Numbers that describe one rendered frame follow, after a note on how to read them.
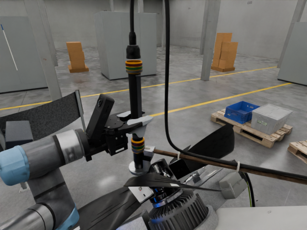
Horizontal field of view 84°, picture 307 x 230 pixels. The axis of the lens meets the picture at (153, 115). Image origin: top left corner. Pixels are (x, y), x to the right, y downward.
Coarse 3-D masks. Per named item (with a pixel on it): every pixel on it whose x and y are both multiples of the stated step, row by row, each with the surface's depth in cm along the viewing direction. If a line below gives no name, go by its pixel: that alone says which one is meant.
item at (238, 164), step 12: (132, 0) 38; (168, 0) 36; (132, 12) 39; (168, 12) 37; (132, 24) 40; (168, 24) 37; (168, 36) 39; (168, 48) 40; (168, 60) 41; (168, 72) 42; (168, 84) 44; (168, 132) 50; (192, 156) 51; (204, 156) 50; (252, 168) 46; (264, 168) 45
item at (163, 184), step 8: (144, 176) 48; (152, 176) 48; (160, 176) 51; (128, 184) 39; (136, 184) 39; (144, 184) 38; (152, 184) 38; (160, 184) 38; (168, 184) 39; (184, 184) 42
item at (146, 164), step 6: (144, 150) 54; (150, 150) 54; (144, 156) 55; (150, 156) 54; (132, 162) 61; (144, 162) 56; (150, 162) 59; (132, 168) 59; (144, 168) 57; (138, 174) 57
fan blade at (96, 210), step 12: (120, 192) 65; (96, 204) 63; (108, 204) 61; (120, 204) 60; (132, 204) 60; (84, 216) 59; (96, 216) 57; (108, 216) 57; (120, 216) 56; (72, 228) 56; (84, 228) 54; (96, 228) 54; (108, 228) 53
